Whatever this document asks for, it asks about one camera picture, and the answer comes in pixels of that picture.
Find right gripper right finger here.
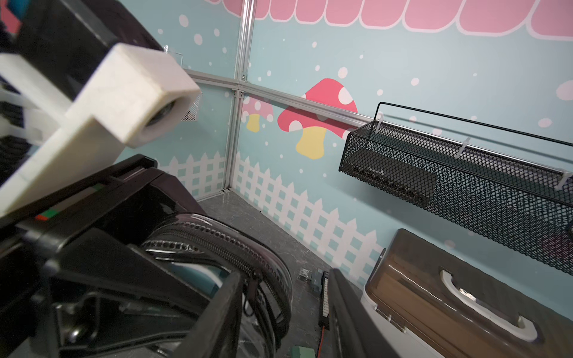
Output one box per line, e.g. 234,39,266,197
328,268,398,358

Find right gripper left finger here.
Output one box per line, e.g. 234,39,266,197
172,272,243,357

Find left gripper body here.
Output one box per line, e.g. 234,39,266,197
1,155,214,357

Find black round pouch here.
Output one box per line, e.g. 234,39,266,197
141,213,293,357

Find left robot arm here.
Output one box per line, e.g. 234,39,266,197
1,1,214,357

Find black orange battery pack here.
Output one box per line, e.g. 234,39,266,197
319,271,330,331

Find green charger cube far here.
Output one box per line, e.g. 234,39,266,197
289,345,316,358

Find small grey adapter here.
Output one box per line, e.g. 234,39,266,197
297,268,312,283

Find brown lidded storage box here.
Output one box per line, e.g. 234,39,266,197
361,229,572,357

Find black box in basket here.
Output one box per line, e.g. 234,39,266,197
340,149,437,207

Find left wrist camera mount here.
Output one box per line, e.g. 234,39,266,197
1,43,201,215

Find black mesh wall basket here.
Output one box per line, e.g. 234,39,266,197
339,110,572,274

